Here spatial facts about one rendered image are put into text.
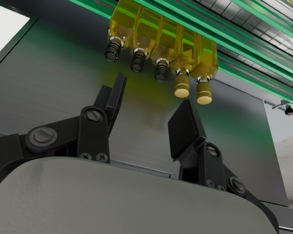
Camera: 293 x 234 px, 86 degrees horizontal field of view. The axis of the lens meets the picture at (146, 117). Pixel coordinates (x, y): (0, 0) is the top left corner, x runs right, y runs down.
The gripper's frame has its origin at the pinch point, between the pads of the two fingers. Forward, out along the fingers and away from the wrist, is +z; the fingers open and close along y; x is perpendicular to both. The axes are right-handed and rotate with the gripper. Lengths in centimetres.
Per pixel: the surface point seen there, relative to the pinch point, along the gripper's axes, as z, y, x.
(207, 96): 21.8, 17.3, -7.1
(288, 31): 36, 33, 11
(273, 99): 53, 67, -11
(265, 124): 41, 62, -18
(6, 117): 14.7, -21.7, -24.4
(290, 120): 72, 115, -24
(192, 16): 38.8, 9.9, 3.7
